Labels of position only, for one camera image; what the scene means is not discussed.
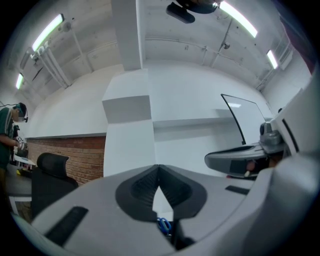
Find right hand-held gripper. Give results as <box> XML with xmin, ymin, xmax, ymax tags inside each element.
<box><xmin>204</xmin><ymin>76</ymin><xmax>320</xmax><ymax>180</ymax></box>

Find ceiling tube light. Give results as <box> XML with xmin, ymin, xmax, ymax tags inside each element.
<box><xmin>266</xmin><ymin>49</ymin><xmax>279</xmax><ymax>70</ymax></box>
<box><xmin>31</xmin><ymin>13</ymin><xmax>65</xmax><ymax>52</ymax></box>
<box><xmin>15</xmin><ymin>72</ymin><xmax>25</xmax><ymax>90</ymax></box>
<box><xmin>219</xmin><ymin>1</ymin><xmax>258</xmax><ymax>39</ymax></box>

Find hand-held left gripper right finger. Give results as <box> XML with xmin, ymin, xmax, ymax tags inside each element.
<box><xmin>158</xmin><ymin>164</ymin><xmax>256</xmax><ymax>252</ymax></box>

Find black office chair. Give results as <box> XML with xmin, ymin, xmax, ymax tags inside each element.
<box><xmin>31</xmin><ymin>152</ymin><xmax>80</xmax><ymax>221</ymax></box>

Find black head-mounted camera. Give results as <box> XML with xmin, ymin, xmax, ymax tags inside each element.
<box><xmin>166</xmin><ymin>1</ymin><xmax>196</xmax><ymax>25</ymax></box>

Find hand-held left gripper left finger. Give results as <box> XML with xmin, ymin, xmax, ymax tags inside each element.
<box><xmin>31</xmin><ymin>164</ymin><xmax>176</xmax><ymax>256</ymax></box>

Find white ceiling pipes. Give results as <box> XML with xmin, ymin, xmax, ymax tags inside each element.
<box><xmin>29</xmin><ymin>46</ymin><xmax>71</xmax><ymax>89</ymax></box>

